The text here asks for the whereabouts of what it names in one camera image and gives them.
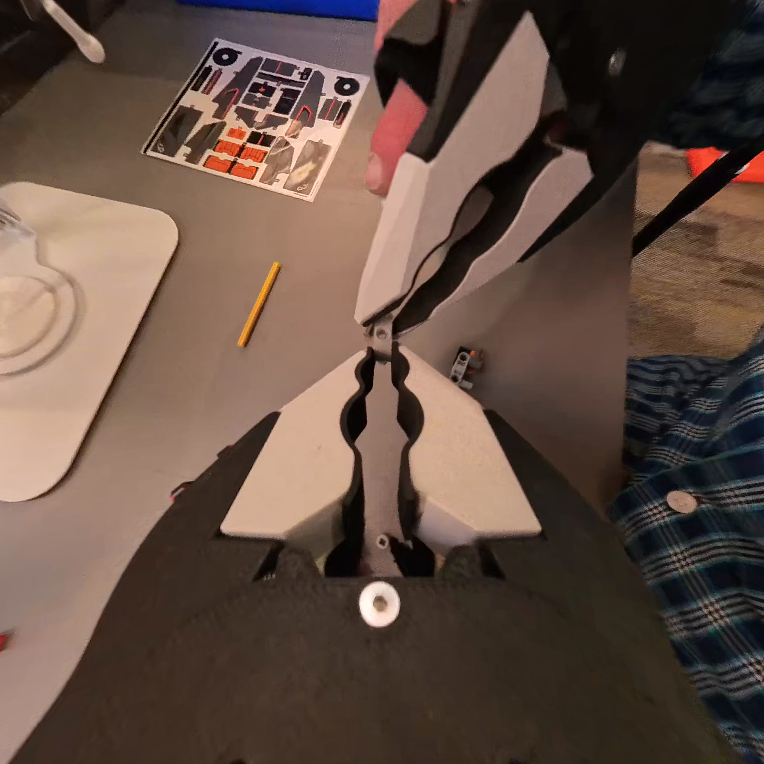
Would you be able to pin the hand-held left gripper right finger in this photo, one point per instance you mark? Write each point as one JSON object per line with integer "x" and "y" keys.
{"x": 471, "y": 471}

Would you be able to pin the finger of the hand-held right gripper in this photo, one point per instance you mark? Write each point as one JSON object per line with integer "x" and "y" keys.
{"x": 549, "y": 197}
{"x": 406, "y": 239}

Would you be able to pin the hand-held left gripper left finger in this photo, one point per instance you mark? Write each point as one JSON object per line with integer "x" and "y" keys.
{"x": 286, "y": 465}

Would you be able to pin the light grey lego connector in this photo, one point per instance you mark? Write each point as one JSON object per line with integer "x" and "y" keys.
{"x": 382, "y": 337}

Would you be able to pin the small black orange lego subassembly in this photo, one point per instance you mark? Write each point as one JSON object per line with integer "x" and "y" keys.
{"x": 462, "y": 364}

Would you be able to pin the person's right forearm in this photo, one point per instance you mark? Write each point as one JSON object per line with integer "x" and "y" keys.
{"x": 734, "y": 89}

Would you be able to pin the yellow lego axle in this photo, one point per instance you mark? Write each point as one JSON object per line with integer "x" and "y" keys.
{"x": 259, "y": 304}

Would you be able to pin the lego sticker sheet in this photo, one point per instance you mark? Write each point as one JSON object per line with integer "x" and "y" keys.
{"x": 268, "y": 119}

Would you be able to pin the person's right hand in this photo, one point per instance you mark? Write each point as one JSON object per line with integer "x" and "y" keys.
{"x": 394, "y": 137}

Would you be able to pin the orange object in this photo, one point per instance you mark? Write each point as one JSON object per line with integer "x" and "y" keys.
{"x": 716, "y": 164}

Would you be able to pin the black metal bar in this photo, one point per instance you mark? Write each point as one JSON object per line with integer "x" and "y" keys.
{"x": 686, "y": 203}

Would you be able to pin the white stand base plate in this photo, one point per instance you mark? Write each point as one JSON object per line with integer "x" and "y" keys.
{"x": 119, "y": 268}

